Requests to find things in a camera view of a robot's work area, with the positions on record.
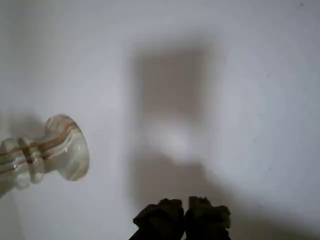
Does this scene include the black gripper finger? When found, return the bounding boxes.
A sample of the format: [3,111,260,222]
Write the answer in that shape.
[129,198,185,240]
[184,195,232,240]

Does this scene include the marbled onyx stone vase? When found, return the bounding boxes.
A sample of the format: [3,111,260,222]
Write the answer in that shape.
[0,114,90,200]

